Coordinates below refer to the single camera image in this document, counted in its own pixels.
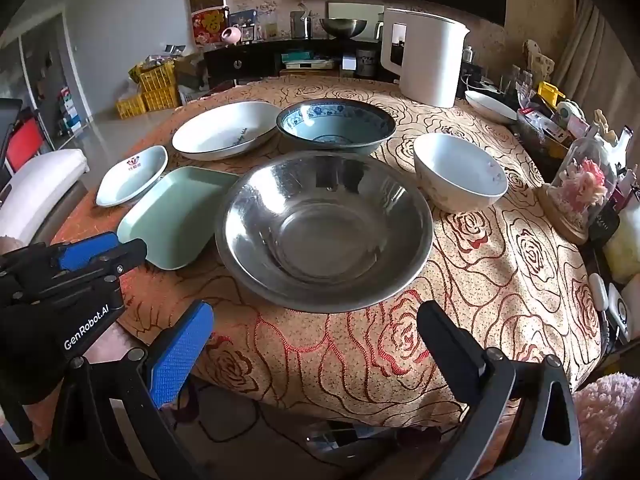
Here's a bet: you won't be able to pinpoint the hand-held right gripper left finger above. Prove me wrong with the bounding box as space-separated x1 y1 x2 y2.
50 300 216 480

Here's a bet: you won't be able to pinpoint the red floral box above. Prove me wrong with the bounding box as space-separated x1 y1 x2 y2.
191 7 230 47

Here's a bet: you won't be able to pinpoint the yellow box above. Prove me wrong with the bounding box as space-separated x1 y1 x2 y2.
537 81 566 106

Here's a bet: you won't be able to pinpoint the white floral bowl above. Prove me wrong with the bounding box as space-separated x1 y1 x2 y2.
413 133 509 214

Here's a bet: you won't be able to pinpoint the white cushion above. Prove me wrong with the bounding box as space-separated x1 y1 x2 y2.
0 149 88 241

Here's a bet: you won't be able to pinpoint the stack of books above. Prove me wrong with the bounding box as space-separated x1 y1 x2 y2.
282 52 336 71

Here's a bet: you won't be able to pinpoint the white oval deep plate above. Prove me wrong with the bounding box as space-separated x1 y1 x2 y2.
171 101 282 162

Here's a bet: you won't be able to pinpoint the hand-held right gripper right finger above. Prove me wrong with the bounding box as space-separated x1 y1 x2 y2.
416 300 583 480

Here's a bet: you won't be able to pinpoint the small stainless steel bowl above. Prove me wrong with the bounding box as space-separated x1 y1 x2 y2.
319 18 368 40

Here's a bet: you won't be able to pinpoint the rose patterned tablecloth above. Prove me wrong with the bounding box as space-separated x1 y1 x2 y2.
50 76 601 413

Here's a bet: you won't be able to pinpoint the small white red-logo dish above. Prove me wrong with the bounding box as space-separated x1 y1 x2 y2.
95 145 169 208

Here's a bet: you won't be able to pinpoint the green rectangular plate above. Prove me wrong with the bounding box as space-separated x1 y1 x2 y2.
116 166 241 271

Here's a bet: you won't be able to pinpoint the glass dome with flowers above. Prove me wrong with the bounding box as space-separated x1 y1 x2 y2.
537 137 618 246

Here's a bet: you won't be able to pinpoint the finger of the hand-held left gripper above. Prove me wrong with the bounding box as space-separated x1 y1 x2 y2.
0 232 121 286
30 238 149 306

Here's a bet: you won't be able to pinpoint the black cabinet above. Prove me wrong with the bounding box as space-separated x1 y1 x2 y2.
202 35 401 92

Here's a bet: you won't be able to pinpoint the white plastic basket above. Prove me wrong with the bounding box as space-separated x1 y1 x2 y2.
177 85 211 106

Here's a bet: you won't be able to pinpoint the colourful storage boxes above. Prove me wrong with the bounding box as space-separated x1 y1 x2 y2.
57 87 83 136

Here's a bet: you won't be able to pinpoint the red chair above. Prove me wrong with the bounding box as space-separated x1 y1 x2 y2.
0 115 51 171

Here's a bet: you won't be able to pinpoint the blue patterned bowl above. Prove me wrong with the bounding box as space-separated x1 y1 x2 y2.
276 99 397 157

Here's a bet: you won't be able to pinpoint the beige curtain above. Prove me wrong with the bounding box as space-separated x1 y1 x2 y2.
550 0 640 116

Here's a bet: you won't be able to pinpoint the stainless steel pot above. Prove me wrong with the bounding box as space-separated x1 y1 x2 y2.
290 10 313 40

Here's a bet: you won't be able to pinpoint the white round plate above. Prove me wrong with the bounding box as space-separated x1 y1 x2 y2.
464 90 518 125

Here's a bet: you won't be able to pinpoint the yellow plastic crate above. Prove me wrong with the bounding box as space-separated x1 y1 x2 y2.
142 87 180 111
116 94 146 120
137 60 176 93

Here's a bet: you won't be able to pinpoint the pink fluffy cloth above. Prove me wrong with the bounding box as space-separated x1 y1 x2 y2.
570 372 640 466

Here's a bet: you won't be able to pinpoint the large stainless steel bowl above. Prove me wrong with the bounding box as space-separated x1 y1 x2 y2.
215 150 434 313

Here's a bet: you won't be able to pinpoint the white mug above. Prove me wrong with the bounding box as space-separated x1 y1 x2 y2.
355 50 378 78

